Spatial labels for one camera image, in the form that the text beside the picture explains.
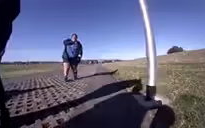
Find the distant row of buildings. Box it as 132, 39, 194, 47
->
0, 59, 124, 65

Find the grey paved path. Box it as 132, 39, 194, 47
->
39, 63, 164, 128

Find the person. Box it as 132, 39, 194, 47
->
61, 32, 84, 82

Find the shiny metal pole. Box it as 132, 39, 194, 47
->
138, 0, 158, 102

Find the dark tree clump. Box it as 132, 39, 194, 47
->
166, 45, 184, 55

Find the metal grid ground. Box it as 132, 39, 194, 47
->
0, 74, 91, 128

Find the dry grass field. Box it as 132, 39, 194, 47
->
102, 47, 205, 128

